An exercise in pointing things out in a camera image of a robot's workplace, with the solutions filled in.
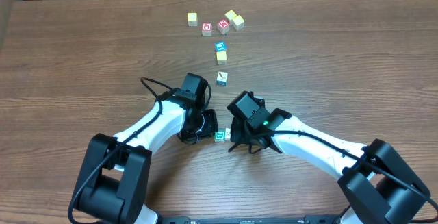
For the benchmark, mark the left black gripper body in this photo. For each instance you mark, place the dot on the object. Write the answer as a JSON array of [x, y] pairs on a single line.
[[203, 123]]

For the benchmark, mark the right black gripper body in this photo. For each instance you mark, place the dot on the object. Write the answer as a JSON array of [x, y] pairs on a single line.
[[241, 130]]

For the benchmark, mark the plain white wooden block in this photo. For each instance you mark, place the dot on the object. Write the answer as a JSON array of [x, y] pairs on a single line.
[[228, 134]]

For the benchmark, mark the green letter block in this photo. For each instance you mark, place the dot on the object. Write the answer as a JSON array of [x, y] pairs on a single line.
[[219, 136]]

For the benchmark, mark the white blue picture block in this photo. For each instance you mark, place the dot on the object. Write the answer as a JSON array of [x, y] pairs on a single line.
[[222, 78]]

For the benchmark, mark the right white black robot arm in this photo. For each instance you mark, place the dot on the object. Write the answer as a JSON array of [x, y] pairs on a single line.
[[378, 184]]

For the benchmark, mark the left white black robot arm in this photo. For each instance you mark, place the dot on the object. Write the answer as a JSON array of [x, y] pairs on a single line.
[[111, 185]]

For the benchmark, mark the yellow block centre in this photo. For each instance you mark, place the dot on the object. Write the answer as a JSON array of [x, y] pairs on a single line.
[[221, 57]]

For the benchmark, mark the yellow block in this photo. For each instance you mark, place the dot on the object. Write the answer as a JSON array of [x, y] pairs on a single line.
[[221, 57], [230, 15], [192, 19], [238, 22]]

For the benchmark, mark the red block with circle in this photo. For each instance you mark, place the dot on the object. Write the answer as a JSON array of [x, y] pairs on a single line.
[[206, 29]]

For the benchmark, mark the red block letter E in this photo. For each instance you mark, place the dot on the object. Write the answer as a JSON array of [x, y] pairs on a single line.
[[223, 26]]

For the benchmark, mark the far left yellow block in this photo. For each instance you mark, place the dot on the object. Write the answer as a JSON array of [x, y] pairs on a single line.
[[192, 19]]

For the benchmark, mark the yellow block far right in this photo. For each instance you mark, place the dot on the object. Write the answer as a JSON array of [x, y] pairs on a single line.
[[238, 22]]

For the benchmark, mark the yellow block behind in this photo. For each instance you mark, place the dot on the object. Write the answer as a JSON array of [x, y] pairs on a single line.
[[230, 15]]

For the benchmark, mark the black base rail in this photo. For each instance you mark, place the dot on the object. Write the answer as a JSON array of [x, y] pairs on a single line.
[[310, 219]]

